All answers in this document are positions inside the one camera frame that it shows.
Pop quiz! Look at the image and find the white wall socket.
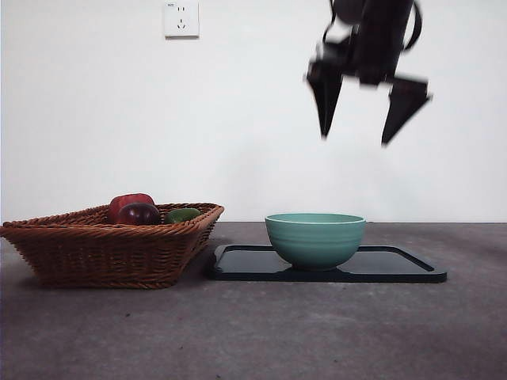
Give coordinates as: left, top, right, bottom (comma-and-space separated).
164, 1, 200, 40

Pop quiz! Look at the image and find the red apple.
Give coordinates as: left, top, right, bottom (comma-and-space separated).
108, 192, 156, 223

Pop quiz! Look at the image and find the dark purple plum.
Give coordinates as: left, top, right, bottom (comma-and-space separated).
117, 202, 162, 226

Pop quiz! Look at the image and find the green mango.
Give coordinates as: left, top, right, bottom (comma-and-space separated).
163, 207, 203, 225

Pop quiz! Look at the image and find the teal ribbed bowl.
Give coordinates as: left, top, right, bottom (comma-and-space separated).
264, 212, 367, 272

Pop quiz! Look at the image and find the dark rectangular tray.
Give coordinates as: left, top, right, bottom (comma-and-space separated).
202, 244, 448, 283

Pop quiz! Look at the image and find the brown wicker basket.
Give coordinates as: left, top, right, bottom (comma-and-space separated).
0, 202, 226, 290

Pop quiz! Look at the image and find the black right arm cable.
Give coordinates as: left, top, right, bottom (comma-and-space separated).
402, 0, 422, 51

